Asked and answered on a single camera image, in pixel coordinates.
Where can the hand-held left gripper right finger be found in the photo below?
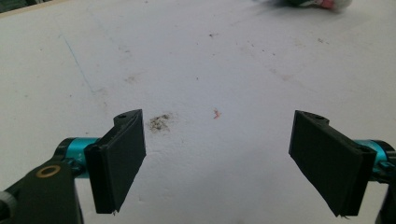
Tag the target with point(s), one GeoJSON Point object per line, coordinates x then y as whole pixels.
{"type": "Point", "coordinates": [333, 161]}

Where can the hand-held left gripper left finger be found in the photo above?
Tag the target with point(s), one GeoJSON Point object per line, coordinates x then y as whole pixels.
{"type": "Point", "coordinates": [116, 161]}

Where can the green white pink soft object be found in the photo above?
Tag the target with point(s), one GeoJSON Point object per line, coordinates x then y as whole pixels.
{"type": "Point", "coordinates": [314, 3]}

